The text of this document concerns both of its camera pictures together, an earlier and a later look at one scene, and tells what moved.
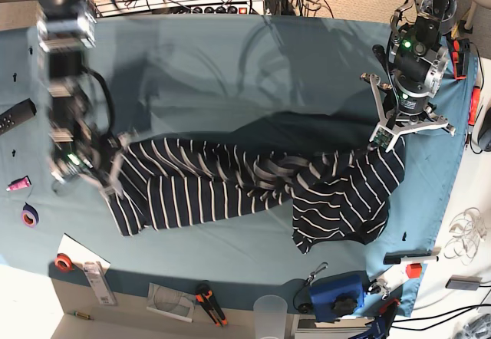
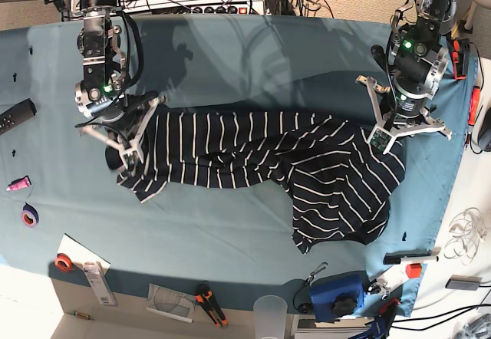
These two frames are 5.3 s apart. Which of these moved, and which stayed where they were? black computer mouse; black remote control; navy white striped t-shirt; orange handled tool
Moved: navy white striped t-shirt
Stayed: orange handled tool; black remote control; black computer mouse
